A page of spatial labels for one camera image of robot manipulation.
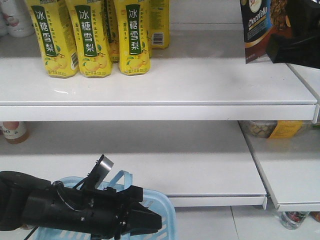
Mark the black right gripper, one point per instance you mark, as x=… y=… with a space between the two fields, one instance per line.
x=303 y=47

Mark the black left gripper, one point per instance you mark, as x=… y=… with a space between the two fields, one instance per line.
x=112 y=214

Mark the light blue shopping basket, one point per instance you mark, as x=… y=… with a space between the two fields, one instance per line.
x=152 y=199

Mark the dark blue cookie box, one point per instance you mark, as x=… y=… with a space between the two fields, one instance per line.
x=261 y=19

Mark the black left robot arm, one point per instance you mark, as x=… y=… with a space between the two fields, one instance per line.
x=28 y=200

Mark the white supermarket shelf unit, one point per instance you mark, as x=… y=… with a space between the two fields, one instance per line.
x=175 y=128

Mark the clear water bottle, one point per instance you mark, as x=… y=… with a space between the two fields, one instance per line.
x=292 y=220

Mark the yellow pear drink bottle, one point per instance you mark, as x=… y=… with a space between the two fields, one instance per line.
x=133 y=22
x=55 y=36
x=89 y=28

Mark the white peach drink bottle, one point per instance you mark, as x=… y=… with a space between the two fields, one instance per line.
x=17 y=18

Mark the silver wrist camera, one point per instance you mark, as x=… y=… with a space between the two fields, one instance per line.
x=102 y=167

